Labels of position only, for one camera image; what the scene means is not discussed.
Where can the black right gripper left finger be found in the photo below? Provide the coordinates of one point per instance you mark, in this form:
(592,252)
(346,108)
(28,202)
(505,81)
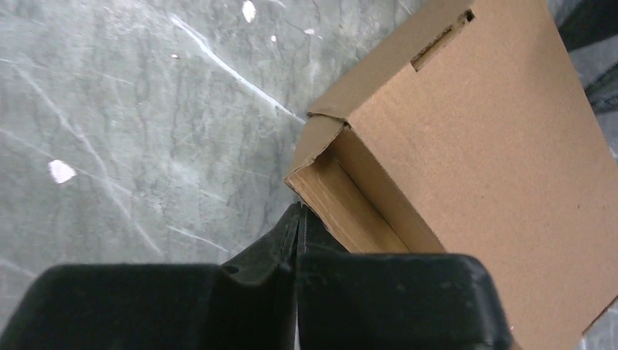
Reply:
(245,303)

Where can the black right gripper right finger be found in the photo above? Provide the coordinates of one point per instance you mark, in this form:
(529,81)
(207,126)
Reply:
(392,301)

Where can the brown cardboard box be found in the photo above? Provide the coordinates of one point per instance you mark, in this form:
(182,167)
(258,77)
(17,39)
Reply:
(467,130)

